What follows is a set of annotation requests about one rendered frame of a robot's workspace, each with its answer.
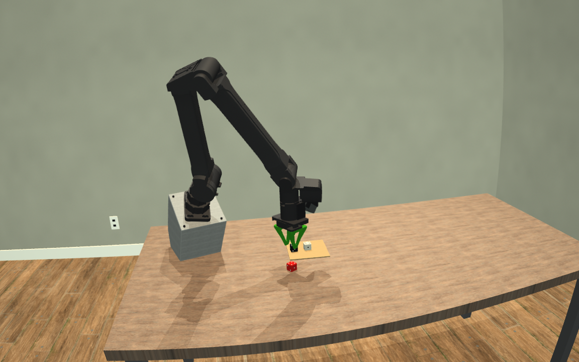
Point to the red dice with white pips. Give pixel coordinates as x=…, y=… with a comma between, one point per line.
x=291, y=266

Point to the tan flat mat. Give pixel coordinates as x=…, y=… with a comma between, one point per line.
x=318, y=250

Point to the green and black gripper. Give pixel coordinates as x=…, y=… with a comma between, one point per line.
x=287, y=219

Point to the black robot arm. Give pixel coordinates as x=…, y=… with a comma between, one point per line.
x=210, y=81

